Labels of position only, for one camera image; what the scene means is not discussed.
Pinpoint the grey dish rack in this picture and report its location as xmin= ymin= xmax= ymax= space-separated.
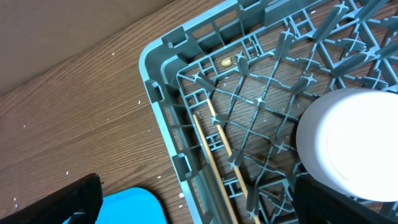
xmin=139 ymin=0 xmax=397 ymax=223

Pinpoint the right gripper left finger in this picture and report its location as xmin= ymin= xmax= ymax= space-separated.
xmin=1 ymin=173 xmax=103 ymax=224

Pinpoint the teal plastic tray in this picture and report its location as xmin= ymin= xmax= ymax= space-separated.
xmin=62 ymin=187 xmax=168 ymax=224

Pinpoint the white bowl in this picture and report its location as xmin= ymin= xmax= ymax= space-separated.
xmin=296 ymin=88 xmax=397 ymax=202

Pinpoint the cardboard backdrop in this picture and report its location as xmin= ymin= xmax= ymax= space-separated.
xmin=1 ymin=0 xmax=171 ymax=93

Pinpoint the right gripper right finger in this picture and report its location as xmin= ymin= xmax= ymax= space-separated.
xmin=293 ymin=175 xmax=397 ymax=224

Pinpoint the wooden chopstick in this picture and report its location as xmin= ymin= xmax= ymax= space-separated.
xmin=193 ymin=114 xmax=238 ymax=224
xmin=206 ymin=98 xmax=261 ymax=224

